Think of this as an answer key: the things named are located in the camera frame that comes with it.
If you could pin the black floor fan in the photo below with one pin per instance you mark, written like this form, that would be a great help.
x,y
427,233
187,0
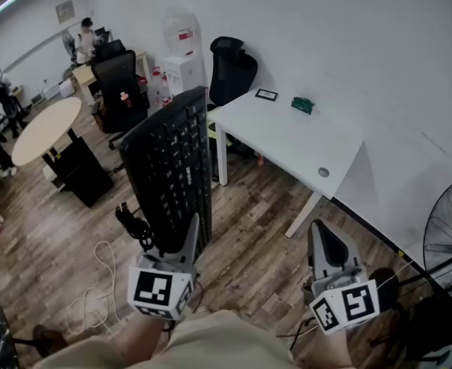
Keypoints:
x,y
449,225

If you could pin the person's left forearm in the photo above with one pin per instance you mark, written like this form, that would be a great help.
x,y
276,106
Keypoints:
x,y
141,340

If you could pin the black mesh office chair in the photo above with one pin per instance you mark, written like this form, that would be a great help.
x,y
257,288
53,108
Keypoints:
x,y
231,71

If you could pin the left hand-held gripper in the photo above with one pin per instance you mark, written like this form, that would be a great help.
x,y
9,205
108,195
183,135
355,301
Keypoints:
x,y
153,288

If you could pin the person's beige shirt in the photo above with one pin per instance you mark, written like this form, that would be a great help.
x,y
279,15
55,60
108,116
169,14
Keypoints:
x,y
218,344

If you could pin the black framed picture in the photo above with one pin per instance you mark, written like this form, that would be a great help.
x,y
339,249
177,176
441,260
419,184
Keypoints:
x,y
266,94

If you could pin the white water dispenser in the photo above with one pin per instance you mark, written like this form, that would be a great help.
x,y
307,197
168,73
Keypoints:
x,y
183,73

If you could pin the grey wall poster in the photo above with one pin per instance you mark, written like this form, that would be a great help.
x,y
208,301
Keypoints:
x,y
65,11

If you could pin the person's right forearm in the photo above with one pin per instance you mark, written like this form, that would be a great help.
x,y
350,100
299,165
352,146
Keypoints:
x,y
330,350

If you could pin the small standing fan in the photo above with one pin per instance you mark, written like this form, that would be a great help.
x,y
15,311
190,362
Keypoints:
x,y
68,42

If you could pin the small pink object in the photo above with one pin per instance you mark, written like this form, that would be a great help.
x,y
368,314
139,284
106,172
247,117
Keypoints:
x,y
125,99

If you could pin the black high-back office chair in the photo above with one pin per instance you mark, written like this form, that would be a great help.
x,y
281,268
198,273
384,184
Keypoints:
x,y
118,90

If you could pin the beige desk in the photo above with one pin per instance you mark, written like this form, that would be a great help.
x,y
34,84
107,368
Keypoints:
x,y
83,76

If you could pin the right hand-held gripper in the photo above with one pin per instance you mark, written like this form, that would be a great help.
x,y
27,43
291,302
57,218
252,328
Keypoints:
x,y
349,302

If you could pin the white table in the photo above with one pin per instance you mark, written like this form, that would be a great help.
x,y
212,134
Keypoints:
x,y
287,137

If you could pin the black keyboard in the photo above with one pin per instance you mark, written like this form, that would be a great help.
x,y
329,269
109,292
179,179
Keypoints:
x,y
172,160

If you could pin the green packet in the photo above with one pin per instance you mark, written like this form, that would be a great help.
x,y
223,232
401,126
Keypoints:
x,y
302,105

